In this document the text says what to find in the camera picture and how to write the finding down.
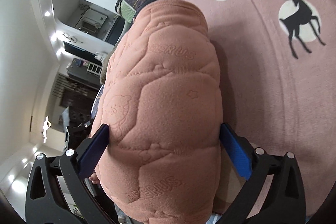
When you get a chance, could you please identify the pink quilted fleece garment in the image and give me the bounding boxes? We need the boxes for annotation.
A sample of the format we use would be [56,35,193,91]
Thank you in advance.
[92,0,223,223]

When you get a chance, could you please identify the person's hand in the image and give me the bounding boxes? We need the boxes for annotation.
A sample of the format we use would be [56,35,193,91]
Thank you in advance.
[88,173,100,185]

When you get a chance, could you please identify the dark desk with items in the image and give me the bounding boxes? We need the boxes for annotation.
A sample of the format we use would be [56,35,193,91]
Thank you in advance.
[49,42,102,129]

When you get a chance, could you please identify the mauve polka dot blanket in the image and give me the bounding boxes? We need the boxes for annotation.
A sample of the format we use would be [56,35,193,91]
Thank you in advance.
[184,0,335,215]

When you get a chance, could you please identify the green pillow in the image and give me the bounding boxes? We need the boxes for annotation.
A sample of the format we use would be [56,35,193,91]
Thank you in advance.
[115,0,136,23]

